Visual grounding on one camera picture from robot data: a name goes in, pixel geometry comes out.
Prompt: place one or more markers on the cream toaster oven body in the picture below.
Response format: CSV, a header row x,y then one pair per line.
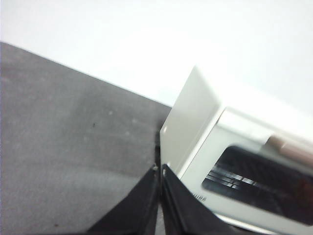
x,y
190,117

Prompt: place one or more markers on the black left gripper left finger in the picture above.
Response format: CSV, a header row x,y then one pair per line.
x,y
137,210

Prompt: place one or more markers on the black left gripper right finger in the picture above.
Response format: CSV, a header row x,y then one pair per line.
x,y
181,213

